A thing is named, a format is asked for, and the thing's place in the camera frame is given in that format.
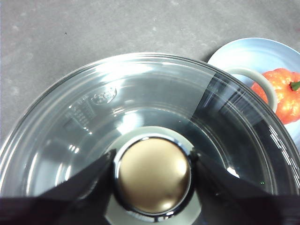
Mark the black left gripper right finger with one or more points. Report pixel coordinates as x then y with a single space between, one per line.
246 208

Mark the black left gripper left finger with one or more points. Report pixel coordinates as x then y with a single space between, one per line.
58 208

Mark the orange toy pumpkin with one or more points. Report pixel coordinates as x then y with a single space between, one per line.
284 98

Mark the glass lid with metal knob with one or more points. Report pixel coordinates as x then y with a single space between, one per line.
152 98

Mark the pale green electric steamer pot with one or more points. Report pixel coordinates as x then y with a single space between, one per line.
269 90

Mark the blue plate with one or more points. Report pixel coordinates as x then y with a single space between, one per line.
248 52

